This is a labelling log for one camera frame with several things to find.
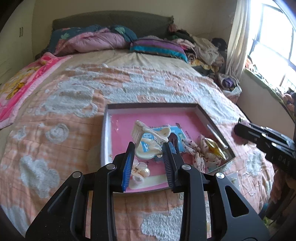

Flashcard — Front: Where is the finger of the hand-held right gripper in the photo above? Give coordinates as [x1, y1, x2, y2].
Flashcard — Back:
[234, 123, 274, 151]
[247, 122, 287, 142]

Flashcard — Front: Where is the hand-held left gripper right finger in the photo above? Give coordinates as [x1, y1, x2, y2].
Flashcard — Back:
[162, 142, 271, 241]

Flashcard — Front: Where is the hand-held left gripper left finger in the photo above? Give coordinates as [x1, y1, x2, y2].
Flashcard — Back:
[25, 141, 136, 241]

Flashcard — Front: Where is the cream hair claw clip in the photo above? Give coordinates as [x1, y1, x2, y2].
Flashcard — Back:
[131, 120, 171, 160]

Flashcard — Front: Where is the thin silver hair stick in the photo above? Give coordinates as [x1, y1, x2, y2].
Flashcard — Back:
[206, 124, 228, 149]

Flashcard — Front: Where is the cardboard box with pink bottom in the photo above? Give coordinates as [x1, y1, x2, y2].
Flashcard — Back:
[100, 103, 236, 193]

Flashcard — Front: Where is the person's right forearm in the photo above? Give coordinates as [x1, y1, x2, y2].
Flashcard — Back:
[261, 168, 296, 234]

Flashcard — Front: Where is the small pearly hair clip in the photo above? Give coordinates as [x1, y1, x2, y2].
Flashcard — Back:
[129, 161, 151, 189]

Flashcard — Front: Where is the blue printed card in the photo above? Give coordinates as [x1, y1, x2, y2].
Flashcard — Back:
[141, 125, 192, 160]

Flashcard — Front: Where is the floral fabric scrunchie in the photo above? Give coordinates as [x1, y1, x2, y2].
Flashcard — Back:
[183, 134, 222, 173]

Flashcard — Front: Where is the white earring card in plastic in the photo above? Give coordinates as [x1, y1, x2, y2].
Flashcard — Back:
[222, 171, 240, 189]

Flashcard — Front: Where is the orange cloud pattern bedspread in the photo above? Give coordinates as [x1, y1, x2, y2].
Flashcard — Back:
[0, 64, 278, 241]

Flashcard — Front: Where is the cream curtain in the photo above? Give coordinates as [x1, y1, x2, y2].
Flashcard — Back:
[225, 0, 264, 80]

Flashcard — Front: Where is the window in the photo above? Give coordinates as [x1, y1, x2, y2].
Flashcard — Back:
[247, 0, 296, 91]

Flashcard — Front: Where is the pile of clothes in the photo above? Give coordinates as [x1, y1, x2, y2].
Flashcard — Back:
[168, 23, 228, 76]

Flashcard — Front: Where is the beige bed sheet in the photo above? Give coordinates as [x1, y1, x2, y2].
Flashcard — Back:
[69, 47, 197, 75]

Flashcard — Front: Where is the purple striped pillow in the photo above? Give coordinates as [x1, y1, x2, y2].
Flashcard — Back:
[129, 38, 189, 63]

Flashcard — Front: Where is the pink and teal folded quilt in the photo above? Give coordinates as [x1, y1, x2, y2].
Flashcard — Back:
[42, 24, 138, 56]

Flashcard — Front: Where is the pink cartoon blanket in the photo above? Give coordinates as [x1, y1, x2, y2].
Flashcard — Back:
[0, 52, 72, 129]

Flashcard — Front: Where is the dark green headboard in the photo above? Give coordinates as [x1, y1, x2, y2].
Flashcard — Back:
[52, 10, 174, 40]

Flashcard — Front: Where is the cream wardrobe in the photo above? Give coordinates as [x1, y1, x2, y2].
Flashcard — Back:
[0, 14, 35, 77]

